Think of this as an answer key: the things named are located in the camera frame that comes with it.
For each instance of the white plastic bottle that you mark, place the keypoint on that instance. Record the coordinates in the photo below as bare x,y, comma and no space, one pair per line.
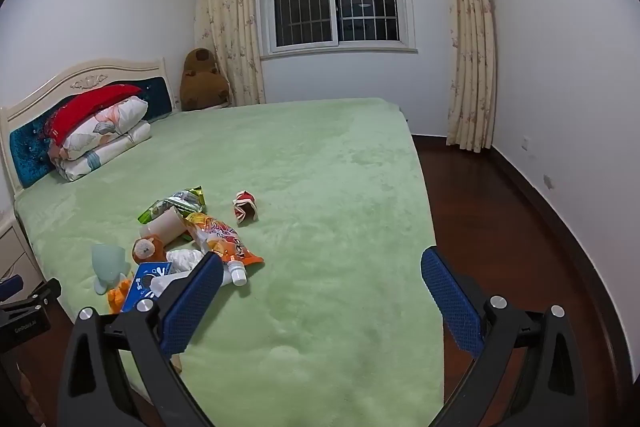
234,274

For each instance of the left floral curtain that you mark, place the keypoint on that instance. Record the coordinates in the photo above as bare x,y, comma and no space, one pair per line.
228,28

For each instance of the small brown monkey plush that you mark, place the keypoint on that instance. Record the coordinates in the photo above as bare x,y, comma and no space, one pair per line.
148,249

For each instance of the orange dinosaur toy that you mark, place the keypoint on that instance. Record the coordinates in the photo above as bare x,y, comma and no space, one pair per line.
116,296

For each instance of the white paper roll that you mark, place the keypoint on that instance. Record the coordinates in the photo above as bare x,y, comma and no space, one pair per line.
168,227

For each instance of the wall socket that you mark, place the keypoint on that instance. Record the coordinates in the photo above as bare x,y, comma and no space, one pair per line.
525,143

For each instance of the floral white pillow lower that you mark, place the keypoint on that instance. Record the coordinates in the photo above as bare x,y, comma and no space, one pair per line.
73,170

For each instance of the green bed cover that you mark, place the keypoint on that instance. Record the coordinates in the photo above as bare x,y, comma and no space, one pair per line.
335,327

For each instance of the floral curtain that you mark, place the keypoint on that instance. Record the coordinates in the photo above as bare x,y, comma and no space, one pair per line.
473,83
228,28

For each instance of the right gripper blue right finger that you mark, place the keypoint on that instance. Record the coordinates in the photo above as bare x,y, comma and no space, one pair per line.
459,313

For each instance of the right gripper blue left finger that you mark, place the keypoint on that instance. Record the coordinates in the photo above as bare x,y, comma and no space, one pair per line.
184,303

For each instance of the orange snack bag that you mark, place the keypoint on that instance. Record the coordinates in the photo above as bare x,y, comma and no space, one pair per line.
211,234

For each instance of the right floral curtain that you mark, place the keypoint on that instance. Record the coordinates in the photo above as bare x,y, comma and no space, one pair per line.
473,83

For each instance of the green snack bag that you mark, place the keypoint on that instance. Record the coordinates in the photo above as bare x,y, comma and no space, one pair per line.
185,202

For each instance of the red paper carton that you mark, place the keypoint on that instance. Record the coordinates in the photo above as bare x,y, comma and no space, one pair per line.
245,208

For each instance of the red pillow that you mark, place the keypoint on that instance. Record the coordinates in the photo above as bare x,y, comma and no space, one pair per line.
74,112

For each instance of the white nightstand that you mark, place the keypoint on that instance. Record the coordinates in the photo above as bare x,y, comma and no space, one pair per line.
16,256

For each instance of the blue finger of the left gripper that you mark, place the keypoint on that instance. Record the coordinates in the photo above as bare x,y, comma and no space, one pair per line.
11,287

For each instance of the floral white pillow upper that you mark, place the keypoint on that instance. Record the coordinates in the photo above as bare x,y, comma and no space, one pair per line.
99,129

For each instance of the blue milk carton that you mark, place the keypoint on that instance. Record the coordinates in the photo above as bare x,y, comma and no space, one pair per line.
140,287

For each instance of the brown plush bear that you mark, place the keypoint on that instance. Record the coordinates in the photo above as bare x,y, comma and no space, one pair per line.
202,85

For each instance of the floral white pillow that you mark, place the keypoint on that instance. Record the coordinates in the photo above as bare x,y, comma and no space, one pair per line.
99,129
73,170

